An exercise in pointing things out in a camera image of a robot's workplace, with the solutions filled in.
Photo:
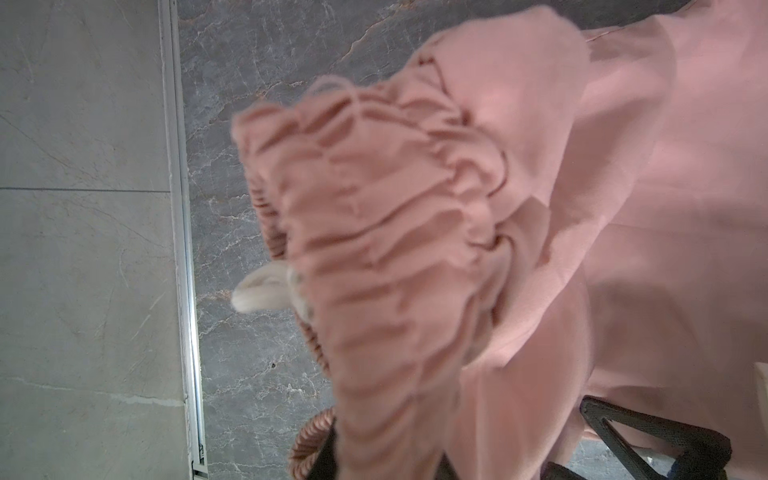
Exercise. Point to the pink shorts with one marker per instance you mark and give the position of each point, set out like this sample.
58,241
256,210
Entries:
525,215

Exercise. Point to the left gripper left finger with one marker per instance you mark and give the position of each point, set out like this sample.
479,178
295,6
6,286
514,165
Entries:
325,466

